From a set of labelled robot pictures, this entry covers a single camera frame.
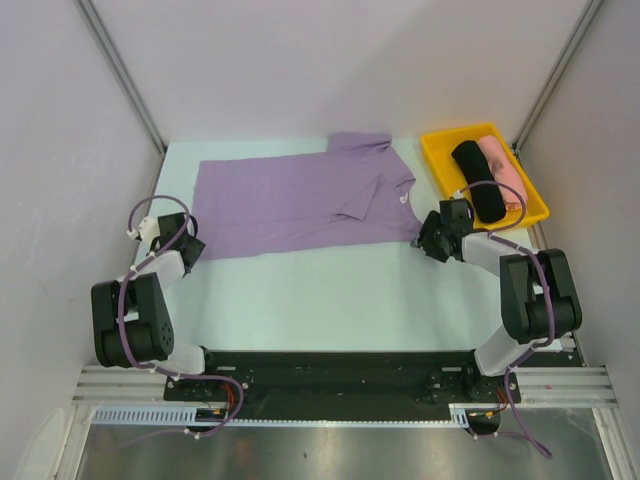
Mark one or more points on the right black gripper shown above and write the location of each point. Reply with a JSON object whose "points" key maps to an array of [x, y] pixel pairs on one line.
{"points": [[432, 220]]}

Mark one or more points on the purple t shirt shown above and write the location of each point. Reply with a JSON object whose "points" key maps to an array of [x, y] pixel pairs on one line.
{"points": [[355, 192]]}

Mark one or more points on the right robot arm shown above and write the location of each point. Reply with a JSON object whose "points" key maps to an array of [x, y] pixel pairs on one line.
{"points": [[538, 298]]}

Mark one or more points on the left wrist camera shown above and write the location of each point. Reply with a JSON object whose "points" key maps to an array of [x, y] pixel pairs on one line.
{"points": [[146, 232]]}

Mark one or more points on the rolled black t shirt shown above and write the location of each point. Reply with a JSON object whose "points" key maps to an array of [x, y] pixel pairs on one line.
{"points": [[485, 195]]}

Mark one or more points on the left aluminium corner post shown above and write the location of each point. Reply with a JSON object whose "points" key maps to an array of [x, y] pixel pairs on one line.
{"points": [[108, 48]]}

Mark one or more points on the right aluminium corner post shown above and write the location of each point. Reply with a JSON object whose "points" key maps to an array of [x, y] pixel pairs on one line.
{"points": [[577, 36]]}

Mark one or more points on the rolled pink t shirt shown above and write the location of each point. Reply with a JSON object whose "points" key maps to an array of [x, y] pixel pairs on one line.
{"points": [[510, 183]]}

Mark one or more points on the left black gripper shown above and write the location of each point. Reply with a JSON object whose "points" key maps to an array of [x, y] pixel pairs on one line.
{"points": [[196, 246]]}

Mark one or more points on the yellow plastic tray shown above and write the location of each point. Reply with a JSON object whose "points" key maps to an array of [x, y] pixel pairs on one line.
{"points": [[437, 148]]}

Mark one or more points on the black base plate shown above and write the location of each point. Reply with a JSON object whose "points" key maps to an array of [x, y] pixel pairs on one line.
{"points": [[356, 387]]}

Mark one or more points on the aluminium frame rail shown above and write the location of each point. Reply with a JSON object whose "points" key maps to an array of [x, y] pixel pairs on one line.
{"points": [[98, 385]]}

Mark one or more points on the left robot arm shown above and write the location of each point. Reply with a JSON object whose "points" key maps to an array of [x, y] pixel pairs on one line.
{"points": [[141, 306]]}

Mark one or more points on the aluminium corner post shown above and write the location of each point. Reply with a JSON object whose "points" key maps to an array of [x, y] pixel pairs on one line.
{"points": [[108, 48], [577, 36]]}

